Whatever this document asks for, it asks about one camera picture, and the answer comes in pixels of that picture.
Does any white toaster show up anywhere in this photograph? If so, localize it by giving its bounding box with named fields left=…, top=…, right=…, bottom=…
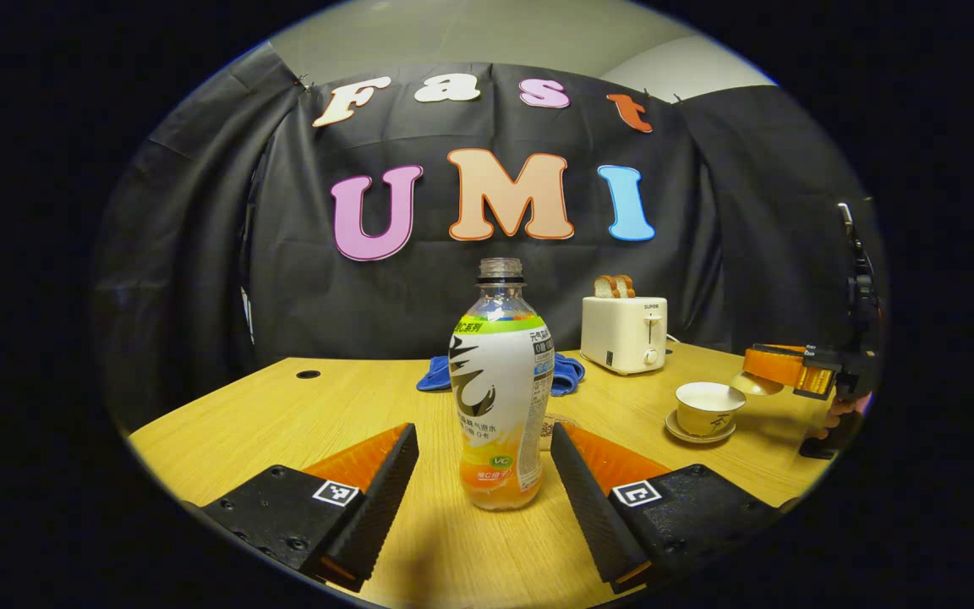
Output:
left=581, top=296, right=668, bottom=376

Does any white ceramic saucer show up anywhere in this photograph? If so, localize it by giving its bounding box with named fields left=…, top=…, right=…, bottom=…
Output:
left=665, top=410, right=737, bottom=445

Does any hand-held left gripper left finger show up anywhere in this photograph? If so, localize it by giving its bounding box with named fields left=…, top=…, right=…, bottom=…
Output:
left=200, top=423, right=420, bottom=593

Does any clear plastic water bottle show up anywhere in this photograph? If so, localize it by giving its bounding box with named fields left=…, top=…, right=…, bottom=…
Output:
left=449, top=258, right=555, bottom=511

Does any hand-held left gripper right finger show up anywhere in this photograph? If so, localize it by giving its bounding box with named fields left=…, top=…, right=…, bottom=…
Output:
left=550, top=423, right=784, bottom=595

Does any white teacup lid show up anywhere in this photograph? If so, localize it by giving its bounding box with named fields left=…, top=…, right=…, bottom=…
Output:
left=730, top=372, right=784, bottom=397

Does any black backdrop cloth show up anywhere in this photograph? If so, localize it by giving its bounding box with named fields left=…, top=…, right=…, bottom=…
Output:
left=91, top=42, right=887, bottom=432

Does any blue towel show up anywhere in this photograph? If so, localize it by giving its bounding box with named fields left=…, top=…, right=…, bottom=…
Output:
left=417, top=354, right=586, bottom=397

